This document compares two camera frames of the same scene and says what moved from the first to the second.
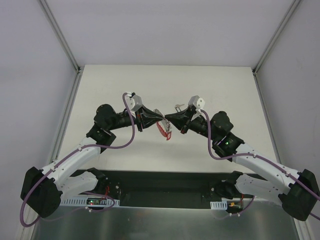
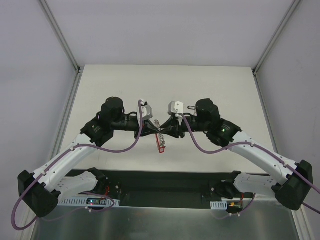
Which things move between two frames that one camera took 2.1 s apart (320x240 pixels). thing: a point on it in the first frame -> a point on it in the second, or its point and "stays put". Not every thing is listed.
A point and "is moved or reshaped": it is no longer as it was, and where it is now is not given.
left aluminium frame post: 61,36 stays put
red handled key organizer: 165,128 is moved or reshaped
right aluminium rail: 275,145 stays put
